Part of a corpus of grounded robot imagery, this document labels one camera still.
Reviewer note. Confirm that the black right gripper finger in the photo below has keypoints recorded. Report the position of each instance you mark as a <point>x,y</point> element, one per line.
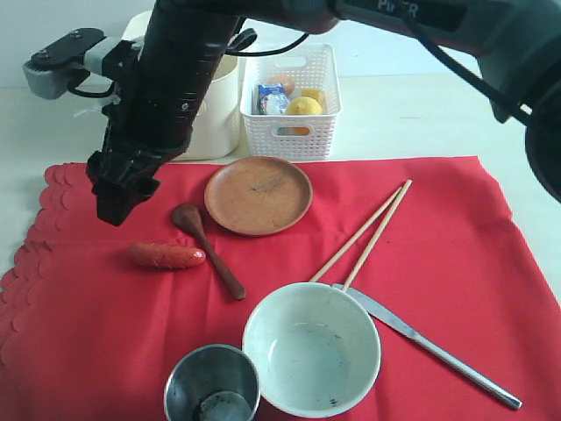
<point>129,202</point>
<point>111,207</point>

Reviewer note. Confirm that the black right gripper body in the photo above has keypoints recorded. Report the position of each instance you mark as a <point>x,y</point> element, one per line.
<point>121,162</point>

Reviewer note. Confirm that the red sausage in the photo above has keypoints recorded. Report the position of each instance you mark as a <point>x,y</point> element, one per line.
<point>163,255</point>

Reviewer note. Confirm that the dark wooden spoon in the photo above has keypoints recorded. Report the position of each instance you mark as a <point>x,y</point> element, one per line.
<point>188,218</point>

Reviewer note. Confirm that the brown round plate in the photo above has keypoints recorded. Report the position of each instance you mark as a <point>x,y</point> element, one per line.
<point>258,196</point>

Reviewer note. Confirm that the blue white milk carton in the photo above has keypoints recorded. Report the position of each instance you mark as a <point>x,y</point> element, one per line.
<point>272,99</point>

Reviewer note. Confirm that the brown egg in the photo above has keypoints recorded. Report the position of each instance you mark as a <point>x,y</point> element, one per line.
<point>285,81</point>

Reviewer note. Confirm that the yellow lemon with sticker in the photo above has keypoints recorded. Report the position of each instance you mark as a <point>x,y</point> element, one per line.
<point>300,106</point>

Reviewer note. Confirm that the stainless steel cup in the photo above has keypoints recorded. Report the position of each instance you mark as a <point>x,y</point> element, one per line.
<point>213,382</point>

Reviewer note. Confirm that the yellow cheese wedge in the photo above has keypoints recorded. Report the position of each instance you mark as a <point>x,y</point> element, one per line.
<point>316,94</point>

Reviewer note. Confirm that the silver table knife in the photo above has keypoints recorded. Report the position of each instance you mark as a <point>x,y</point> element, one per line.
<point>390,319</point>

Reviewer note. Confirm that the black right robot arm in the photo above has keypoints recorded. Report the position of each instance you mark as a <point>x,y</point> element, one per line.
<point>507,50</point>

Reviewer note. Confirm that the cream plastic bin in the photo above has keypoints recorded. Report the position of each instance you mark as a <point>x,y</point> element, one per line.
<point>219,109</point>

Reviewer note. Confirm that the white perforated plastic basket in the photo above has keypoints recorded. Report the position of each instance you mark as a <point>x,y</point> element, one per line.
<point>296,138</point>

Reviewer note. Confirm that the left wooden chopstick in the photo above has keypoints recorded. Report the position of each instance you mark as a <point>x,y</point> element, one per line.
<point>332,260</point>

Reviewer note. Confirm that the pale green bowl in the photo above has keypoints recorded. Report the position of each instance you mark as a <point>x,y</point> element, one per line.
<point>316,350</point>

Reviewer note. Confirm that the red scalloped cloth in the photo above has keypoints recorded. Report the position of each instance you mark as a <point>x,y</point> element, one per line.
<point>87,335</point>

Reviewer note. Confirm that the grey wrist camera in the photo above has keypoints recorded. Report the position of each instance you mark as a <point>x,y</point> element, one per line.
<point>65,64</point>

